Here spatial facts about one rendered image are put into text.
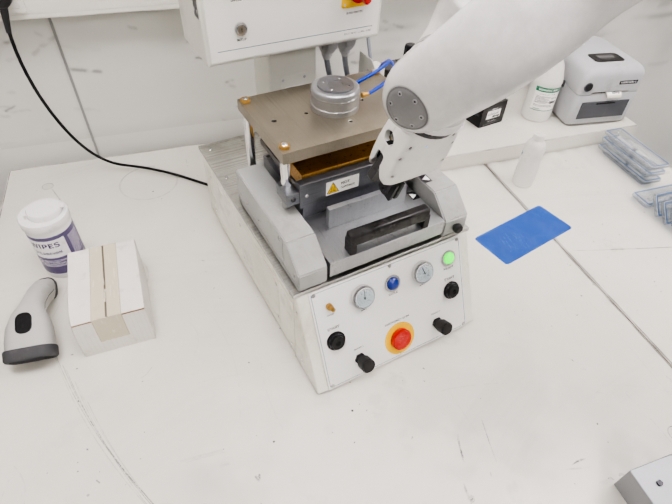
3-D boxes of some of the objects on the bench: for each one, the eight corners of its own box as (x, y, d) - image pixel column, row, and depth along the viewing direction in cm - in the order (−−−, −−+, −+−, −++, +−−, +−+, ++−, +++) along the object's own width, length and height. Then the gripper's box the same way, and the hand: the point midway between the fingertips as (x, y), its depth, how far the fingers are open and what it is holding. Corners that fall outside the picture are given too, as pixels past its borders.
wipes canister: (46, 253, 103) (16, 197, 93) (90, 245, 105) (66, 190, 95) (43, 283, 98) (11, 227, 87) (90, 273, 100) (64, 218, 89)
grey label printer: (524, 89, 156) (542, 34, 144) (579, 85, 160) (601, 31, 148) (566, 129, 139) (590, 71, 127) (626, 123, 143) (656, 67, 131)
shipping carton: (83, 282, 98) (67, 250, 92) (150, 269, 101) (139, 237, 95) (79, 358, 86) (61, 328, 79) (156, 340, 89) (144, 310, 83)
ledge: (332, 125, 145) (333, 111, 141) (567, 92, 166) (572, 79, 162) (368, 184, 125) (370, 169, 122) (630, 138, 146) (637, 125, 142)
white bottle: (535, 186, 127) (555, 138, 116) (518, 189, 125) (537, 141, 115) (524, 175, 130) (542, 127, 120) (508, 178, 129) (525, 130, 119)
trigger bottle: (517, 108, 147) (545, 22, 129) (544, 109, 147) (576, 23, 129) (524, 123, 141) (555, 34, 123) (552, 124, 141) (587, 36, 123)
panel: (328, 390, 83) (307, 293, 76) (465, 323, 94) (458, 234, 87) (333, 396, 81) (312, 298, 74) (473, 328, 92) (466, 237, 85)
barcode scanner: (23, 291, 96) (5, 263, 90) (67, 283, 98) (52, 255, 92) (10, 379, 82) (-12, 353, 77) (61, 367, 84) (43, 340, 79)
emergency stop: (389, 350, 87) (386, 331, 86) (408, 341, 89) (405, 322, 87) (394, 354, 86) (391, 334, 84) (413, 345, 87) (410, 326, 86)
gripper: (463, 72, 62) (414, 160, 78) (363, 97, 57) (333, 186, 73) (496, 115, 60) (439, 197, 76) (395, 146, 54) (357, 227, 70)
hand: (391, 184), depth 72 cm, fingers closed
